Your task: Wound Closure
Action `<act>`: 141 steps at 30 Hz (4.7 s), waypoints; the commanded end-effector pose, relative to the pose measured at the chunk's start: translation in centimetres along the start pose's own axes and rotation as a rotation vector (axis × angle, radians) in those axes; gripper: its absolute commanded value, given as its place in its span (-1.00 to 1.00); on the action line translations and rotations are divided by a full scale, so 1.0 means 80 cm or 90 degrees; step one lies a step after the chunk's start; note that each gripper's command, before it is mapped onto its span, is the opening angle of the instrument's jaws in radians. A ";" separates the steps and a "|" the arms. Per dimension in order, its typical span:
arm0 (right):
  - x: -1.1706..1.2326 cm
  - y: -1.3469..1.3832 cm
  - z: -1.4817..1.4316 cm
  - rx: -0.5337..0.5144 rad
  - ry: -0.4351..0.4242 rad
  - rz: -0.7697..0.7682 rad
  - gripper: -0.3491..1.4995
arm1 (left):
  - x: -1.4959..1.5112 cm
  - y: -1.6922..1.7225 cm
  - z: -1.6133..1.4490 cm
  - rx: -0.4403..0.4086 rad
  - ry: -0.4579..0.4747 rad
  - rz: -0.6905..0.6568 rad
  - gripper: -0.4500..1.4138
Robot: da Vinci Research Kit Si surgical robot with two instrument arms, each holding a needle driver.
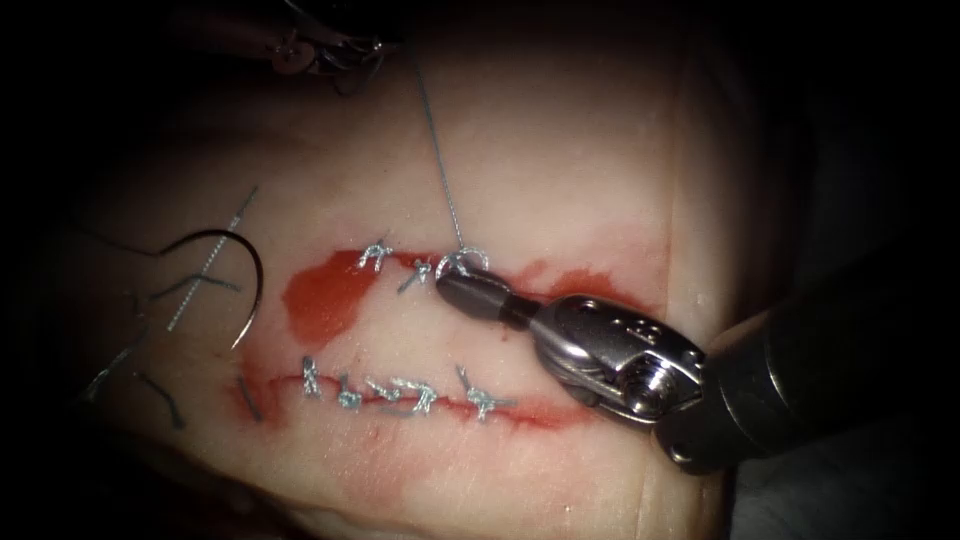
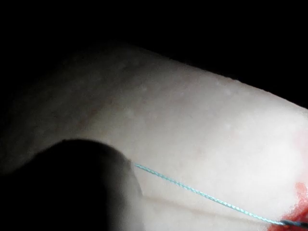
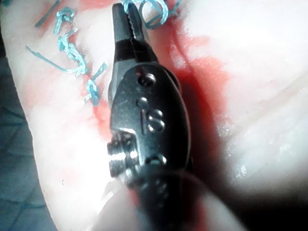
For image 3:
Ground blue stitching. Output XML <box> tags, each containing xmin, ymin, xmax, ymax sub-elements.
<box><xmin>25</xmin><ymin>6</ymin><xmax>108</xmax><ymax>107</ymax></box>

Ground tissue pad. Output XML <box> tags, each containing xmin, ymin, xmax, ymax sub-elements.
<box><xmin>0</xmin><ymin>0</ymin><xmax>308</xmax><ymax>231</ymax></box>

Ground right arm needle driver jaw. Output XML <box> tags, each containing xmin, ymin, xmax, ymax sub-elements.
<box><xmin>128</xmin><ymin>3</ymin><xmax>159</xmax><ymax>65</ymax></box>
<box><xmin>112</xmin><ymin>2</ymin><xmax>136</xmax><ymax>71</ymax></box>

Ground blue thread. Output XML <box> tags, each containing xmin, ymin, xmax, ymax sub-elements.
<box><xmin>121</xmin><ymin>0</ymin><xmax>183</xmax><ymax>31</ymax></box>

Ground right arm needle driver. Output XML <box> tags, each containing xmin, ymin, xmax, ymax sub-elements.
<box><xmin>106</xmin><ymin>62</ymin><xmax>193</xmax><ymax>185</ymax></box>

